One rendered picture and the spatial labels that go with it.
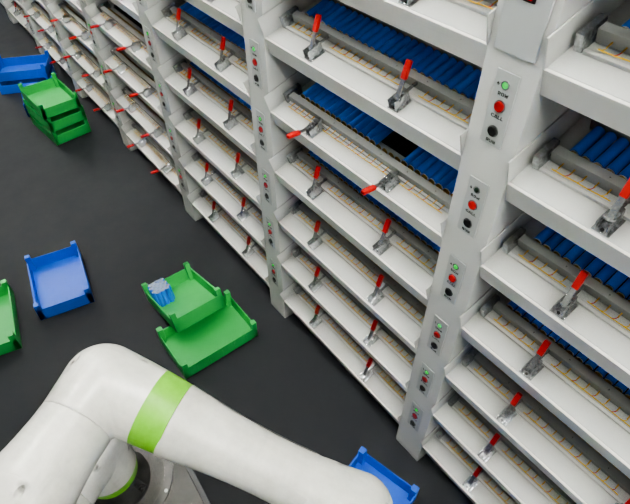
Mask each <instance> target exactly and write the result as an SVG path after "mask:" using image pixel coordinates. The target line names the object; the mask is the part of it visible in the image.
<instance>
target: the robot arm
mask: <svg viewBox="0 0 630 504"><path fill-rule="evenodd" d="M131 445H133V446H136V447H138V448H140V449H143V450H145V451H148V452H150V453H153V454H154V456H156V457H159V458H162V459H165V460H168V461H171V462H174V463H177V464H180V465H182V466H185V467H188V468H191V469H193V470H196V471H199V472H201V473H204V474H206V475H209V476H211V477H214V478H216V479H219V480H221V481H223V482H226V483H228V484H230V485H232V486H235V487H237V488H239V489H241V490H244V491H246V492H248V493H250V494H252V495H254V496H256V497H258V498H260V499H262V500H264V501H266V502H268V503H270V504H393V501H392V498H391V495H390V493H389V491H388V489H387V488H386V486H385V485H384V484H383V482H382V481H381V480H379V479H378V478H377V477H376V476H374V475H372V474H370V473H368V472H365V471H362V470H359V469H356V468H353V467H350V466H347V465H344V464H342V463H339V462H337V461H334V460H332V459H329V458H326V457H323V456H321V455H319V453H316V452H314V451H312V450H310V449H308V448H305V447H303V446H301V445H299V444H297V443H295V442H293V441H291V440H289V439H287V438H285V437H283V436H281V435H279V434H277V433H275V432H273V431H271V430H269V429H267V428H265V427H263V426H261V425H260V424H258V423H256V422H254V421H252V420H251V419H249V418H247V417H245V416H244V415H242V414H240V413H238V412H237V411H235V410H233V409H232V408H230V407H228V406H227V405H225V404H223V403H222V402H220V401H219V400H217V399H216V398H214V397H212V396H211V395H209V394H208V393H206V392H205V391H203V390H202V389H200V388H199V387H197V386H196V385H192V384H191V383H189V382H187V381H186V380H184V379H182V378H181V377H179V376H177V375H175V374H174V373H172V372H170V371H168V370H167V369H165V368H163V367H161V366H159V365H158V364H156V363H154V362H152V361H150V360H148V359H147V358H145V357H143V356H141V355H139V354H137V353H135V352H133V351H131V350H129V349H127V348H125V347H123V346H120V345H116V344H98V345H94V346H91V347H88V348H86V349H84V350H83V351H81V352H80V353H78V354H77V355H76V356H75V357H74V358H73V359H72V360H71V361H70V362H69V363H68V365H67V366H66V368H65V369H64V371H63V373H62V374H61V376H60V377H59V379H58V380H57V382H56V383H55V385H54V387H53V388H52V390H51V391H50V393H49V394H48V396H47V397H46V399H45V400H44V402H43V403H42V405H41V406H40V407H39V409H38V410H37V411H36V412H35V414H34V415H33V416H32V417H31V419H30V420H29V421H28V422H27V423H26V425H25V426H24V427H23V428H22V429H21V430H20V432H19V433H18V434H17V435H16V436H15V437H14V438H13V439H12V440H11V441H10V442H9V444H8V445H7V446H6V447H5V448H4V449H3V450H2V451H1V452H0V504H137V503H138V502H139V501H140V500H141V499H142V498H143V496H144V495H145V493H146V491H147V489H148V487H149V484H150V479H151V471H150V466H149V464H148V462H147V460H146V459H145V457H144V456H143V455H142V454H141V453H139V452H137V451H135V450H134V449H133V447H132V446H131Z"/></svg>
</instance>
